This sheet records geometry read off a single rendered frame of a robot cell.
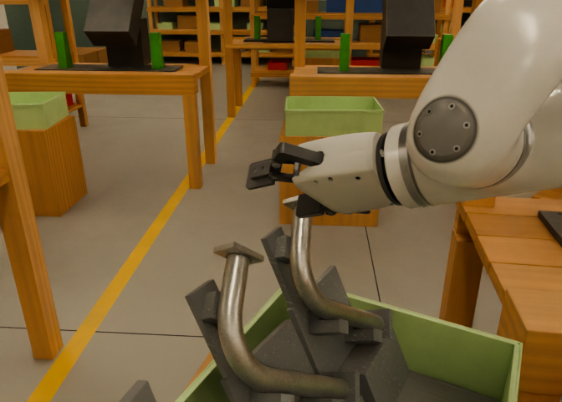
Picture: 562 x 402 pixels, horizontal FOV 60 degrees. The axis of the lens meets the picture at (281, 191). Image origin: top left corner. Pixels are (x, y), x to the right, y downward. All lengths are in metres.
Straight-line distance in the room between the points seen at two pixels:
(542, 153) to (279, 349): 0.46
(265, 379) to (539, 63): 0.46
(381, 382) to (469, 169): 0.55
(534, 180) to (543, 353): 0.68
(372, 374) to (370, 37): 7.38
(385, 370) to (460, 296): 0.87
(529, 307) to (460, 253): 0.56
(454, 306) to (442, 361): 0.80
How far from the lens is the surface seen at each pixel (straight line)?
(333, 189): 0.50
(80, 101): 6.05
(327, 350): 0.82
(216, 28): 10.55
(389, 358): 0.88
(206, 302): 0.63
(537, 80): 0.36
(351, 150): 0.47
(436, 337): 0.91
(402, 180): 0.45
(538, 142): 0.42
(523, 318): 1.06
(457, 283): 1.68
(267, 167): 0.53
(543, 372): 1.11
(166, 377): 2.20
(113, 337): 2.46
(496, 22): 0.37
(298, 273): 0.71
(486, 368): 0.93
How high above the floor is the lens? 1.48
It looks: 23 degrees down
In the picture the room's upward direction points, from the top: straight up
